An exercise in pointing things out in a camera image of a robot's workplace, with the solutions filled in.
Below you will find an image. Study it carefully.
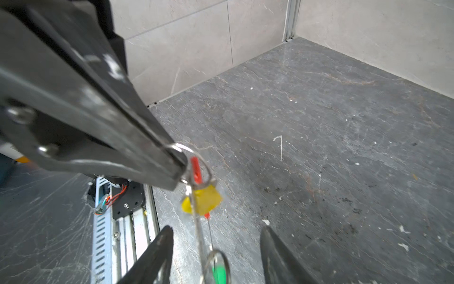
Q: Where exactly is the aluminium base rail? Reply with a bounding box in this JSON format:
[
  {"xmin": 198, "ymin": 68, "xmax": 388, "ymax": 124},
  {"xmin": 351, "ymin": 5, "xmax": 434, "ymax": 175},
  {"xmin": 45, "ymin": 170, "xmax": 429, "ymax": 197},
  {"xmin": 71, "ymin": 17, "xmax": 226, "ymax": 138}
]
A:
[{"xmin": 112, "ymin": 185, "xmax": 160, "ymax": 284}]

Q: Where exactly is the green tagged key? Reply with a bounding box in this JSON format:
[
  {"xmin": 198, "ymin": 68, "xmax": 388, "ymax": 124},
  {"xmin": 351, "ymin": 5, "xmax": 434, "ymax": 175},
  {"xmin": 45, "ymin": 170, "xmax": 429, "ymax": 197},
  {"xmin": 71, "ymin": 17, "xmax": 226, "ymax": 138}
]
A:
[{"xmin": 201, "ymin": 249, "xmax": 232, "ymax": 284}]

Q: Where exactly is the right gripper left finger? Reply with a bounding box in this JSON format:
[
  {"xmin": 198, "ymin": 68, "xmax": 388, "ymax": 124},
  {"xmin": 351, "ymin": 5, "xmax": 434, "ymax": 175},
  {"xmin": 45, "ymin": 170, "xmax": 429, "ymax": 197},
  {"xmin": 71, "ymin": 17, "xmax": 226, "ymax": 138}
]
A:
[{"xmin": 118, "ymin": 226, "xmax": 174, "ymax": 284}]

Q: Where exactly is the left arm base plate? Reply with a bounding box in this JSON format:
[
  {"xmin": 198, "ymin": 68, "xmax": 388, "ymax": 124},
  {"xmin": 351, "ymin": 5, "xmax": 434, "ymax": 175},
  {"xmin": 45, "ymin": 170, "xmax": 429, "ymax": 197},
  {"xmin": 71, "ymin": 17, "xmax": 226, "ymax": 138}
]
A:
[{"xmin": 86, "ymin": 175, "xmax": 146, "ymax": 221}]

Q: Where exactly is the metal keyring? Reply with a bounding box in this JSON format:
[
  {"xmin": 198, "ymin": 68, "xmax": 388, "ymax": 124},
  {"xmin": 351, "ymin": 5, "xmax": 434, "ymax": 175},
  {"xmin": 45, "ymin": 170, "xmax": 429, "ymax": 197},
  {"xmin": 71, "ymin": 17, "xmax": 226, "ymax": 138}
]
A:
[{"xmin": 164, "ymin": 143, "xmax": 214, "ymax": 190}]

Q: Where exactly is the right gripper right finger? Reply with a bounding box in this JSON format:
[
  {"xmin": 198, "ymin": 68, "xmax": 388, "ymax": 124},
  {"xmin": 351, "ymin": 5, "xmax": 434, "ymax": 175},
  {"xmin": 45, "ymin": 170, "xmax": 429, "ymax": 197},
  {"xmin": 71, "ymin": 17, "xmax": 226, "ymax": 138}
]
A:
[{"xmin": 260, "ymin": 226, "xmax": 317, "ymax": 284}]

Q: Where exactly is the yellow tagged key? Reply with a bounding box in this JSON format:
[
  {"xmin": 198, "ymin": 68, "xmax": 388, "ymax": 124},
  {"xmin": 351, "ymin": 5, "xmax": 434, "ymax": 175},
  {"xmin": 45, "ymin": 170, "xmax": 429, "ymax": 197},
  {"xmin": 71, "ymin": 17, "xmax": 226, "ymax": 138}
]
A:
[{"xmin": 181, "ymin": 185, "xmax": 222, "ymax": 216}]

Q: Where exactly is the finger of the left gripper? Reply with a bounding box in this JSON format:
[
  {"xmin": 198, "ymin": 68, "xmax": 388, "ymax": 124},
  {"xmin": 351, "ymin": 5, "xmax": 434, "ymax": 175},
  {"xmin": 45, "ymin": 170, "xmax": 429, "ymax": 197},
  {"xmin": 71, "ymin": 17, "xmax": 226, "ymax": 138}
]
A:
[
  {"xmin": 1, "ymin": 68, "xmax": 188, "ymax": 191},
  {"xmin": 1, "ymin": 1, "xmax": 173, "ymax": 143}
]

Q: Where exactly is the slotted cable duct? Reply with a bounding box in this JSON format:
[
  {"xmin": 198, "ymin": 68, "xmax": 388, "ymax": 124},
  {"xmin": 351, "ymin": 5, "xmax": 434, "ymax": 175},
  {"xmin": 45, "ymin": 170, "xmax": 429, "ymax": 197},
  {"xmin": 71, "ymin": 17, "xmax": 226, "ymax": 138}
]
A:
[{"xmin": 91, "ymin": 177, "xmax": 114, "ymax": 284}]

